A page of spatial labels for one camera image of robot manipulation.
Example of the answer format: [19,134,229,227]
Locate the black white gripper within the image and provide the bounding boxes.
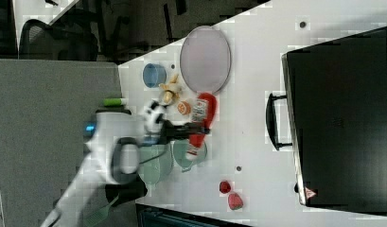
[143,99,211,142]

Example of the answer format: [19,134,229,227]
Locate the red ketchup bottle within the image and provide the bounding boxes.
[185,93,217,161]

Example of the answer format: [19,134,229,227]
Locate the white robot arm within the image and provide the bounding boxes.
[40,97,217,227]

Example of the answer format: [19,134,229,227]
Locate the green strainer bowl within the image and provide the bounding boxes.
[138,145,173,185]

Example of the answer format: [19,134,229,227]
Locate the orange slice toy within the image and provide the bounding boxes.
[177,101,191,115]

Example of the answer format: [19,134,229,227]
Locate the blue cup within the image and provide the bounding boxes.
[143,63,167,88]

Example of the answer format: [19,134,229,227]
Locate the black cylinder speaker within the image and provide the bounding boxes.
[96,110,132,115]

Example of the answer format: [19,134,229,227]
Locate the red strawberry toy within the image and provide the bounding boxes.
[219,181,231,194]

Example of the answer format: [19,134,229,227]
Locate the round grey plate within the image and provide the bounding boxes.
[180,26,231,94]

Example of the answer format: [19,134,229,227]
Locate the green marker pen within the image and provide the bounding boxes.
[103,98,127,107]

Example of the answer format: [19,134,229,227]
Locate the black cylinder container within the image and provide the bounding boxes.
[105,178,148,207]

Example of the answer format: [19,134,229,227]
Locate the black toaster oven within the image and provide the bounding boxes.
[266,26,387,217]

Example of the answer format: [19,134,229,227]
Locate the black office chair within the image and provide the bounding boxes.
[18,19,98,61]

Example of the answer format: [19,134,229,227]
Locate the green cup with handle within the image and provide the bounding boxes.
[172,140,207,172]

